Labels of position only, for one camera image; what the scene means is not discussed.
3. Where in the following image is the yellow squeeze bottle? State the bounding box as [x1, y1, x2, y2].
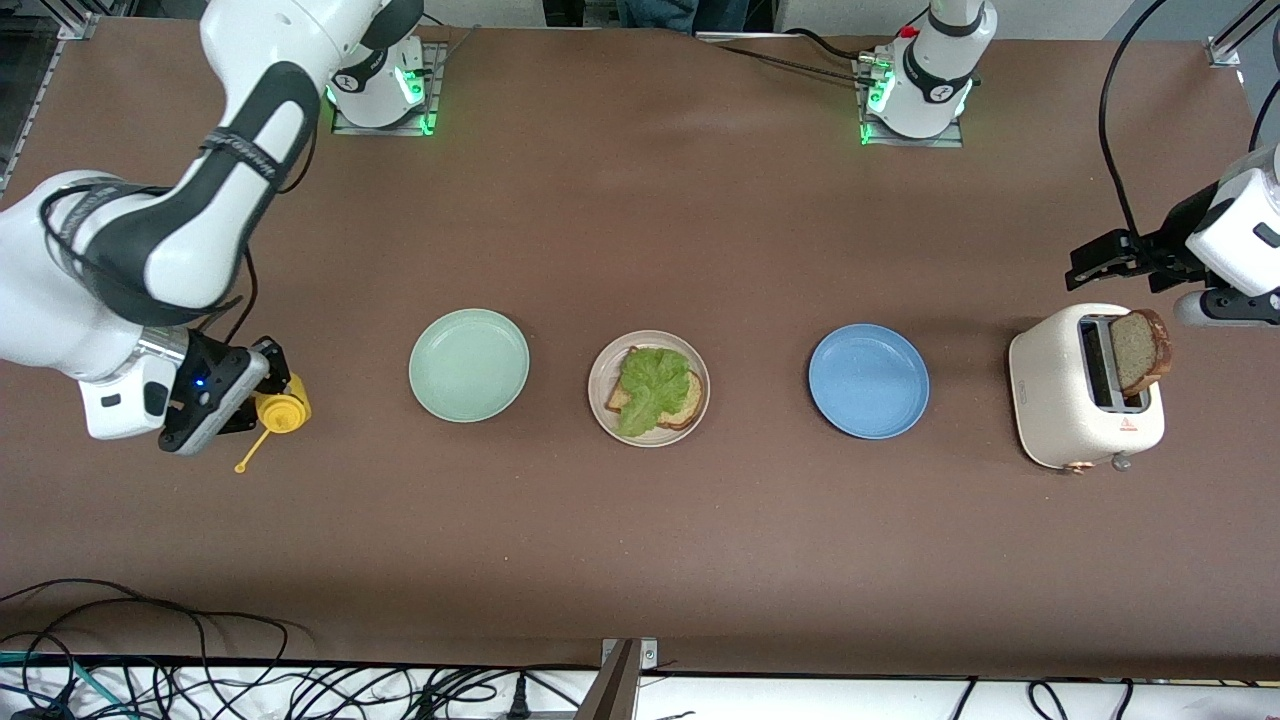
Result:
[234, 375, 312, 474]

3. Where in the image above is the brown bread slice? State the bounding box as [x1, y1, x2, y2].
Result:
[604, 346, 704, 432]
[1108, 308, 1174, 399]

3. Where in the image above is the green lettuce leaf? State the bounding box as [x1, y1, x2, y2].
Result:
[615, 347, 693, 438]

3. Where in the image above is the mint green plate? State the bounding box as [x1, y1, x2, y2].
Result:
[408, 308, 531, 424]

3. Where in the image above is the blue plate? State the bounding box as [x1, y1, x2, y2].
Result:
[808, 323, 931, 440]

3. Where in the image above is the beige plate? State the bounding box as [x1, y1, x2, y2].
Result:
[587, 330, 711, 448]

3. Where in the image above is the white toaster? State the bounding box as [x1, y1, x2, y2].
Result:
[1008, 303, 1168, 474]

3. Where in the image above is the person in dark trousers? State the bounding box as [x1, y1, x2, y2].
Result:
[545, 0, 776, 34]

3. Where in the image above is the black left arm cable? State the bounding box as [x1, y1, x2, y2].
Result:
[1098, 0, 1171, 236]

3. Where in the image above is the long thin black cable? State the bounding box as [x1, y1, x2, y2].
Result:
[0, 598, 293, 661]
[0, 578, 209, 686]

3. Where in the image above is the aluminium frame rail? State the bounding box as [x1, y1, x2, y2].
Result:
[0, 12, 98, 196]
[1205, 0, 1280, 69]

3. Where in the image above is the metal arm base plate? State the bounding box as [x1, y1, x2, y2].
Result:
[330, 42, 448, 138]
[853, 55, 966, 149]

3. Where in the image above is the teal cable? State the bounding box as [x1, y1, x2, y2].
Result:
[0, 650, 136, 720]

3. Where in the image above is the black braided base cable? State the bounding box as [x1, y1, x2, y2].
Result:
[695, 28, 881, 86]

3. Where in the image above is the grey metal bracket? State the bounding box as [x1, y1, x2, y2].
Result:
[575, 637, 661, 720]

